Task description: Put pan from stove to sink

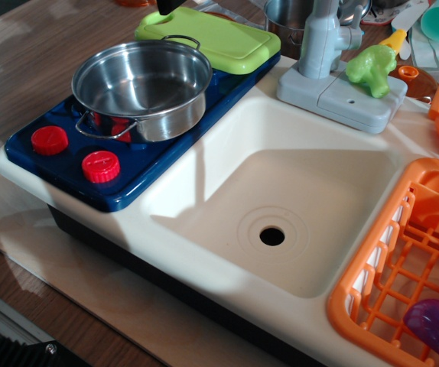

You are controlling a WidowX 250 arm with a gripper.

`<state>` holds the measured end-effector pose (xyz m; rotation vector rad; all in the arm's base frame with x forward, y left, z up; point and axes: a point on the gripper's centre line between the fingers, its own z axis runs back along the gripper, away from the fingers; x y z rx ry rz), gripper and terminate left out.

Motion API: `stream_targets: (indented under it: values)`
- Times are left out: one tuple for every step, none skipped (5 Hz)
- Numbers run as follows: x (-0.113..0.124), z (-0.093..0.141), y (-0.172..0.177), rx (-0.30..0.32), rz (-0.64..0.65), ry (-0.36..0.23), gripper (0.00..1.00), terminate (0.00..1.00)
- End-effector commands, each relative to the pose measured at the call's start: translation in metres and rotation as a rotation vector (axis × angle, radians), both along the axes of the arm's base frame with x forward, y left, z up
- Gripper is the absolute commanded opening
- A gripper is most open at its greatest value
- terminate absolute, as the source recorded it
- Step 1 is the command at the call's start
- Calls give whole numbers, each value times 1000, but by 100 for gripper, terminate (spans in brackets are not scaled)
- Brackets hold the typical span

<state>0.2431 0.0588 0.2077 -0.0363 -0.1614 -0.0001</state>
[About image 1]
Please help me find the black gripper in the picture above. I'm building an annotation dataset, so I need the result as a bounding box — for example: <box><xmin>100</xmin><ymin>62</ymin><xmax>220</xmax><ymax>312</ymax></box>
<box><xmin>156</xmin><ymin>0</ymin><xmax>186</xmax><ymax>15</ymax></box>

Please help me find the stainless steel pan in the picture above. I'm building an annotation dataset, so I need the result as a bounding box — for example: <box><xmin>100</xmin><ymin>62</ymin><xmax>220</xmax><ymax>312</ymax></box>
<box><xmin>71</xmin><ymin>35</ymin><xmax>213</xmax><ymax>144</ymax></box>

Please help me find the right red stove knob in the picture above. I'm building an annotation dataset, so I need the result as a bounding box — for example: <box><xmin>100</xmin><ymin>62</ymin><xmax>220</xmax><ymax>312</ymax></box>
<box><xmin>81</xmin><ymin>151</ymin><xmax>121</xmax><ymax>184</ymax></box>

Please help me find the red stove knob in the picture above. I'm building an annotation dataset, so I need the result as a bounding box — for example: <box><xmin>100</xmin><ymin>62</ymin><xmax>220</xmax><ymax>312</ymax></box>
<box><xmin>81</xmin><ymin>151</ymin><xmax>121</xmax><ymax>184</ymax></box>
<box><xmin>31</xmin><ymin>125</ymin><xmax>69</xmax><ymax>156</ymax></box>

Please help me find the blue toy stove top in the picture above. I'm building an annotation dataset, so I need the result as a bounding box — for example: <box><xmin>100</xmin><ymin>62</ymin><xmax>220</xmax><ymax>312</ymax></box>
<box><xmin>4</xmin><ymin>54</ymin><xmax>281</xmax><ymax>213</ymax></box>

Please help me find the left red stove knob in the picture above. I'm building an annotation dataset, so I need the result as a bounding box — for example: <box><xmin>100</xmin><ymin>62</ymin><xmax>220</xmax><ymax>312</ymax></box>
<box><xmin>31</xmin><ymin>125</ymin><xmax>69</xmax><ymax>156</ymax></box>

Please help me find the cream toy sink unit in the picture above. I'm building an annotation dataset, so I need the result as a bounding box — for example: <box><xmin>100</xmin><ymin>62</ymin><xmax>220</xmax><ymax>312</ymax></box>
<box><xmin>0</xmin><ymin>58</ymin><xmax>439</xmax><ymax>366</ymax></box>

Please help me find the green plastic cutting board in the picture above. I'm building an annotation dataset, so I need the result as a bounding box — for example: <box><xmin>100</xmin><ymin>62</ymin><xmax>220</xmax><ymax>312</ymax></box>
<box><xmin>135</xmin><ymin>7</ymin><xmax>281</xmax><ymax>75</ymax></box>

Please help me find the steel pot behind faucet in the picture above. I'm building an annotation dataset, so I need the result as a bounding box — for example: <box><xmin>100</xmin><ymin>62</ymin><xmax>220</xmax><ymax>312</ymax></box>
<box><xmin>263</xmin><ymin>0</ymin><xmax>372</xmax><ymax>60</ymax></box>

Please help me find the grey toy faucet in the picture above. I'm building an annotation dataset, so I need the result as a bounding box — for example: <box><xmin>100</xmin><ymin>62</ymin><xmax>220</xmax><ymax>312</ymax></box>
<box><xmin>277</xmin><ymin>1</ymin><xmax>407</xmax><ymax>134</ymax></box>

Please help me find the green toy broccoli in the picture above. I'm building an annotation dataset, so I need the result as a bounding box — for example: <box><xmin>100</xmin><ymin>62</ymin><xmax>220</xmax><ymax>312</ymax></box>
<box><xmin>346</xmin><ymin>44</ymin><xmax>397</xmax><ymax>99</ymax></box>

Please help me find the orange pot lid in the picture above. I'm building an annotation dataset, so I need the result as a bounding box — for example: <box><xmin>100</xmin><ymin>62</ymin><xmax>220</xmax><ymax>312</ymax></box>
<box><xmin>389</xmin><ymin>65</ymin><xmax>438</xmax><ymax>104</ymax></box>

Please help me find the orange dish rack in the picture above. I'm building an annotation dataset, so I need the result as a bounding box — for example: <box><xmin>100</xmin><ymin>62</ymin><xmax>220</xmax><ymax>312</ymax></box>
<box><xmin>327</xmin><ymin>158</ymin><xmax>439</xmax><ymax>366</ymax></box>

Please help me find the yellow handled toy utensil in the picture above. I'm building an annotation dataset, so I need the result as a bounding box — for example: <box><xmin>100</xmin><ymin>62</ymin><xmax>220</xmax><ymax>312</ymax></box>
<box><xmin>379</xmin><ymin>29</ymin><xmax>411</xmax><ymax>60</ymax></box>

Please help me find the black bracket bottom left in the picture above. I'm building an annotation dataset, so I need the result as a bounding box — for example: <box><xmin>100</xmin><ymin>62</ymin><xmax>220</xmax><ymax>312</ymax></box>
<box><xmin>0</xmin><ymin>334</ymin><xmax>89</xmax><ymax>366</ymax></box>

